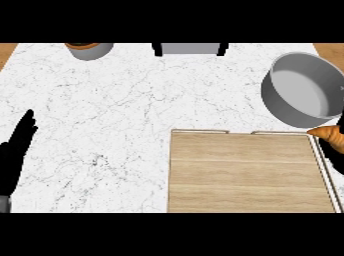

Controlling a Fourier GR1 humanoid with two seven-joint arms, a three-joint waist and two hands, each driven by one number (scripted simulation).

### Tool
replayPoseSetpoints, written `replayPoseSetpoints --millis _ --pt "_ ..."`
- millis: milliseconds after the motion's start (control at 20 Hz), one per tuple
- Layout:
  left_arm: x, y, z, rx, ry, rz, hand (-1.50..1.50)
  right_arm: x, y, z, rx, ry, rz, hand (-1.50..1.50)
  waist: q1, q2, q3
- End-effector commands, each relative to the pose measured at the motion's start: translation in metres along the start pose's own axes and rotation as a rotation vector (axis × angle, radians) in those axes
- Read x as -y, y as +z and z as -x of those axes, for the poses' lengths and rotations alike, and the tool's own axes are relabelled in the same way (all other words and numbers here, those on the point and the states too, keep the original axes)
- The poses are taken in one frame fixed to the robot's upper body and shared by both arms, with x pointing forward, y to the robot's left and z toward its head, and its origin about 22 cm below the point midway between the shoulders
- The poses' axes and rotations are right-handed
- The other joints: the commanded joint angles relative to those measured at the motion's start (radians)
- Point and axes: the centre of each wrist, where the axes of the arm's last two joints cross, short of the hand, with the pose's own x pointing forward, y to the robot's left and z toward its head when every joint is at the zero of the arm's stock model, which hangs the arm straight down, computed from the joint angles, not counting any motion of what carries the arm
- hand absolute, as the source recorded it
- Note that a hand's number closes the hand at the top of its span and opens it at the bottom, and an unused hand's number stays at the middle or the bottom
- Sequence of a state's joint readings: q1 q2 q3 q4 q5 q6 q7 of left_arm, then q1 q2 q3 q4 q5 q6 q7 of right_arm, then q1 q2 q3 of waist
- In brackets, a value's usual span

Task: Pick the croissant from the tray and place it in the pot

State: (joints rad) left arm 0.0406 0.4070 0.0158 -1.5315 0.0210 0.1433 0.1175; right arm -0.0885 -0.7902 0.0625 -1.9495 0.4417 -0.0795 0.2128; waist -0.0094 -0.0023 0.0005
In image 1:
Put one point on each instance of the grey and black appliance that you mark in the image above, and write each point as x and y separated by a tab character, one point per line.
191	48

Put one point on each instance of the grey metal pot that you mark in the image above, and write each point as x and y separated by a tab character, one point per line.
305	90

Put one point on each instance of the pale wooden tray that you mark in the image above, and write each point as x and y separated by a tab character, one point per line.
250	173

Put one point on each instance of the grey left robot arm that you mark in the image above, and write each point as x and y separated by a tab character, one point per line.
1	204

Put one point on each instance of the grey plant pot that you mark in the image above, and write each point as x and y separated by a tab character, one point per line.
89	50

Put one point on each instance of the golden brown croissant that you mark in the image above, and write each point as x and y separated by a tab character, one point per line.
340	139

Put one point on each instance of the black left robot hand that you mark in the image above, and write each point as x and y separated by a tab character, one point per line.
12	153

